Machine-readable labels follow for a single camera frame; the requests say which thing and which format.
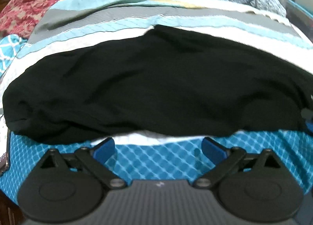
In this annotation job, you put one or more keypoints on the black pants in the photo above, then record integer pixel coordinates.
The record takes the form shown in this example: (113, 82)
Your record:
(168, 81)

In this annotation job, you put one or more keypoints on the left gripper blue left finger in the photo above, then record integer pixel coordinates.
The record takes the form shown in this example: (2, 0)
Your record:
(103, 151)

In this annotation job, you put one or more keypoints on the teal diamond pattern pillow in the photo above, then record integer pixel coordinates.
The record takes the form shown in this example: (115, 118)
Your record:
(9, 48)

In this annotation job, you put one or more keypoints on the red floral fabric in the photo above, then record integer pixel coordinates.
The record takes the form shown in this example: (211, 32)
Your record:
(21, 16)

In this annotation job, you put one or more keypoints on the patchwork quilt bedspread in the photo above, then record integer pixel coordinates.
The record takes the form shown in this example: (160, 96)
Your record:
(148, 155)

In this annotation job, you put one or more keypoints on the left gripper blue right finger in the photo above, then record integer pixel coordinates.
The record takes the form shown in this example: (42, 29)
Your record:
(214, 151)

